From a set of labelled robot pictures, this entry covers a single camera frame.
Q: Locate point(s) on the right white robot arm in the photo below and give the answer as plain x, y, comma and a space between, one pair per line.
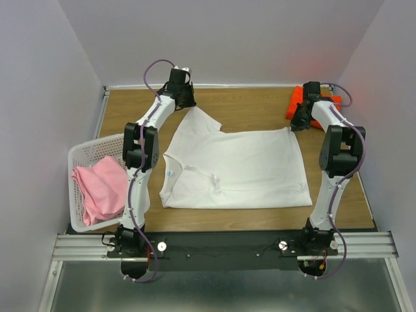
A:
341, 156

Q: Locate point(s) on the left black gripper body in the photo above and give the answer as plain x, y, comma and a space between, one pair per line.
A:
187, 97

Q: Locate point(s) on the aluminium front rail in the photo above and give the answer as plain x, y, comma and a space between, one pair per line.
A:
360, 245

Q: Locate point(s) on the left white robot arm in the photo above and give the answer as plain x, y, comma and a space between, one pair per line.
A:
141, 154

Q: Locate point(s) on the folded orange t-shirt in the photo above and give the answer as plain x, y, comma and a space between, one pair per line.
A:
297, 97

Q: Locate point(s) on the pink t-shirt in basket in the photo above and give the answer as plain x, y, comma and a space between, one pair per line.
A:
103, 189

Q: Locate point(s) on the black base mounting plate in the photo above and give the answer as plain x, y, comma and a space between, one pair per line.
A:
221, 250

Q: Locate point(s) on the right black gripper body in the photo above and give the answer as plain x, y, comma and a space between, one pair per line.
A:
299, 121

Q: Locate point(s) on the white t-shirt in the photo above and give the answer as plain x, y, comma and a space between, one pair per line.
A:
207, 168

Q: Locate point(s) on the white plastic laundry basket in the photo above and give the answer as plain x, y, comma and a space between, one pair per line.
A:
88, 154

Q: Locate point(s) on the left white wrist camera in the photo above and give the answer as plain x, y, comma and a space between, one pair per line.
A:
187, 72

